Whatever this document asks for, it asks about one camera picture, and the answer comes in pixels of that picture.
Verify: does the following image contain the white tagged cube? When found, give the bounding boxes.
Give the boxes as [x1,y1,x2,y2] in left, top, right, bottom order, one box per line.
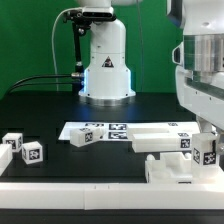
[2,133,23,153]
[22,141,43,165]

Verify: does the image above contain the black cables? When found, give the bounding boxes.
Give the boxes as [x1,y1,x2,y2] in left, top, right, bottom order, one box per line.
[5,73,84,95]

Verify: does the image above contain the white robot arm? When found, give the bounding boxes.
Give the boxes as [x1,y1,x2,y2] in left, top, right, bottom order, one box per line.
[76,0,224,154]

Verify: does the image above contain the black camera on stand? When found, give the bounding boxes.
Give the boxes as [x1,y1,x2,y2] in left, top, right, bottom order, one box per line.
[63,7,116,78]

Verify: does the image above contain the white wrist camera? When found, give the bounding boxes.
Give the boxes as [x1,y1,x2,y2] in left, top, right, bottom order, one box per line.
[172,42,184,66]

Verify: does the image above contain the white front border rail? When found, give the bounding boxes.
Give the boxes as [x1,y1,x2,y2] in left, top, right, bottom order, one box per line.
[0,183,224,210]

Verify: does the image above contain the white border rail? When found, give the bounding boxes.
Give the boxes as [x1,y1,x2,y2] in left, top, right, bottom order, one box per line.
[0,183,224,210]
[0,144,12,176]

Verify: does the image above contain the white marker sheet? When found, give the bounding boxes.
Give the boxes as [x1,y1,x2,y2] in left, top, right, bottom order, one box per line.
[59,122,128,141]

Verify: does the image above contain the white chair seat with pegs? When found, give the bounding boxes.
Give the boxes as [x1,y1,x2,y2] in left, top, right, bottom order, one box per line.
[145,152,224,184]

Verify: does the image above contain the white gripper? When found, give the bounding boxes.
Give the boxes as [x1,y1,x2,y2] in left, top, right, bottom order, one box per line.
[175,66,224,154]

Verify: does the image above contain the white left border rail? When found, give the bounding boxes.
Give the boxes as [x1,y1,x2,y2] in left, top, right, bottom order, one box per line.
[0,144,12,176]

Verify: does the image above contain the white block chair part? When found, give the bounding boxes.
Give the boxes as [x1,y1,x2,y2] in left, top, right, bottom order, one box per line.
[132,132,192,153]

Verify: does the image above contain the white chair back frame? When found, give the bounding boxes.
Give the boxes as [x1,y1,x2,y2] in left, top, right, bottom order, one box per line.
[126,122,200,140]

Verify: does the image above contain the white thin cable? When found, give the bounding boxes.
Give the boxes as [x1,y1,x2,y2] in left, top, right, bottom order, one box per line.
[50,7,78,92]

